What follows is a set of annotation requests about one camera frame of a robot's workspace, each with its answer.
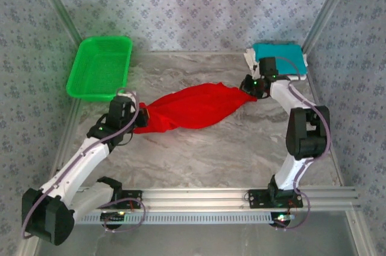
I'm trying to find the red t-shirt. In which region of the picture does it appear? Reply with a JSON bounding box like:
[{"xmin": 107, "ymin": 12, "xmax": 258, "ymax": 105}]
[{"xmin": 132, "ymin": 82, "xmax": 258, "ymax": 135}]

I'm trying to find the green plastic basket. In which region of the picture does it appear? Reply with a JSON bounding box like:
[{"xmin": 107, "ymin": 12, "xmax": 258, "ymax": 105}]
[{"xmin": 65, "ymin": 36, "xmax": 133, "ymax": 103}]

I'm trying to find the left controller board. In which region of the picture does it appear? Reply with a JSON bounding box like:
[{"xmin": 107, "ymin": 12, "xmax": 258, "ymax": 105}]
[{"xmin": 100, "ymin": 211, "xmax": 127, "ymax": 223}]

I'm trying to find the controller board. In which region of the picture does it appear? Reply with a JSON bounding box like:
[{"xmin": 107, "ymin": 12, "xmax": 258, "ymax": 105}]
[
  {"xmin": 100, "ymin": 211, "xmax": 127, "ymax": 223},
  {"xmin": 270, "ymin": 212, "xmax": 295, "ymax": 228}
]

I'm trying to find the right controller board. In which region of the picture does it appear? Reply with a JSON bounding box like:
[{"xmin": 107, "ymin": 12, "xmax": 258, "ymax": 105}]
[{"xmin": 270, "ymin": 212, "xmax": 295, "ymax": 228}]

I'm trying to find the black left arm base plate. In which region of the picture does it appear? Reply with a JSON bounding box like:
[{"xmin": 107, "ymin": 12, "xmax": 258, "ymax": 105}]
[{"xmin": 113, "ymin": 189, "xmax": 143, "ymax": 210}]

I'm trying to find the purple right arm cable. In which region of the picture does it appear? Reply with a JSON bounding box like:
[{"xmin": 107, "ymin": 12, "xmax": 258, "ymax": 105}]
[{"xmin": 276, "ymin": 56, "xmax": 332, "ymax": 192}]

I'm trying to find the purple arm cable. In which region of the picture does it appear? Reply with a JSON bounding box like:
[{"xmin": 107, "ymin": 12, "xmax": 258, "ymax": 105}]
[
  {"xmin": 21, "ymin": 88, "xmax": 141, "ymax": 240},
  {"xmin": 276, "ymin": 56, "xmax": 332, "ymax": 192}
]

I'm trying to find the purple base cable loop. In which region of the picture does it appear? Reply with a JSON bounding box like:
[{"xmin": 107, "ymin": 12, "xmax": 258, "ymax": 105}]
[
  {"xmin": 102, "ymin": 198, "xmax": 147, "ymax": 234},
  {"xmin": 273, "ymin": 191, "xmax": 311, "ymax": 231}
]

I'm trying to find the aluminium mounting rail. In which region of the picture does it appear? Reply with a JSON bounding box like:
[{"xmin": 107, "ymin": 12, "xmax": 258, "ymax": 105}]
[{"xmin": 75, "ymin": 186, "xmax": 361, "ymax": 211}]

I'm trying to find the aluminium frame post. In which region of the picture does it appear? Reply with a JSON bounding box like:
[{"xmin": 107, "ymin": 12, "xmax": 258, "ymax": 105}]
[
  {"xmin": 31, "ymin": 0, "xmax": 83, "ymax": 50},
  {"xmin": 301, "ymin": 0, "xmax": 361, "ymax": 54}
]

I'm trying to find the grey slotted cable duct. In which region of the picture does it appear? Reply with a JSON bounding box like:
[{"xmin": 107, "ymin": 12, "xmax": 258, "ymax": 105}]
[{"xmin": 74, "ymin": 211, "xmax": 290, "ymax": 226}]

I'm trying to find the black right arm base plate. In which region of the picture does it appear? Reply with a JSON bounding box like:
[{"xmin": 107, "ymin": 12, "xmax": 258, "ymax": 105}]
[{"xmin": 248, "ymin": 188, "xmax": 303, "ymax": 210}]

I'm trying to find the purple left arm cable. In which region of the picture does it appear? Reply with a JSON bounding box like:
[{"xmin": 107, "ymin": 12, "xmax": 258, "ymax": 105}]
[{"xmin": 21, "ymin": 88, "xmax": 141, "ymax": 240}]

